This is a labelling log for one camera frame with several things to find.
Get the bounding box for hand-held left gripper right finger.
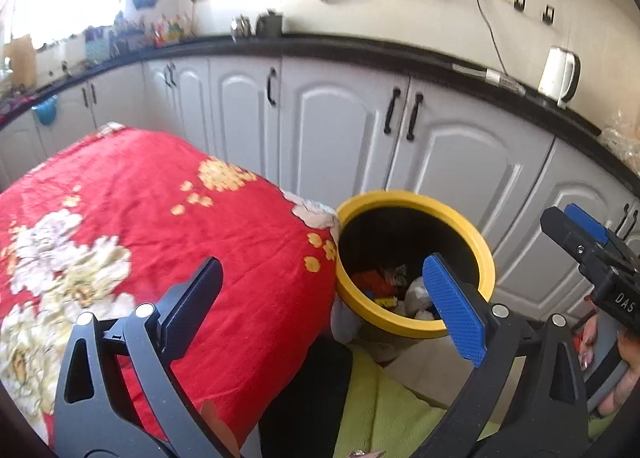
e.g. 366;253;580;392
415;253;588;458

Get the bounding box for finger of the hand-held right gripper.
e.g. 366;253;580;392
565;203;640;269
540;207;640;284

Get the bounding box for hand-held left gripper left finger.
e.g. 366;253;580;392
52;257;236;458

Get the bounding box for red snack box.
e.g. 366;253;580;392
350;271;396;299

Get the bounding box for yellow rimmed trash bin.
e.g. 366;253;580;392
334;191;496;364

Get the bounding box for person's right hand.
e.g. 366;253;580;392
575;321;640;419

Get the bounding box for clear plastic bag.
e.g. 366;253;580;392
600;111;640;159

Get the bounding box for yellow-green fleece clothing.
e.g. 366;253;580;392
330;343;501;458

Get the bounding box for red floral blanket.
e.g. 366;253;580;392
0;122;341;449

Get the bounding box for black cloth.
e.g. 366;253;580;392
259;338;353;458

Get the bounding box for white electric kettle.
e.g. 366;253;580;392
537;47;582;108

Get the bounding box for white lower kitchen cabinets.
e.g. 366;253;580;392
0;56;640;334

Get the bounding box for blue hanging bin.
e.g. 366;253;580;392
32;96;58;126

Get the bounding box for row of condiment bottles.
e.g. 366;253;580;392
85;11;196;52

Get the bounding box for black kitchen countertop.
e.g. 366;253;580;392
0;33;640;189

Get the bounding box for black pot on counter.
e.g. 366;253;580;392
256;11;284;36

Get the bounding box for tan paper bag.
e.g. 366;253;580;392
5;36;38;89

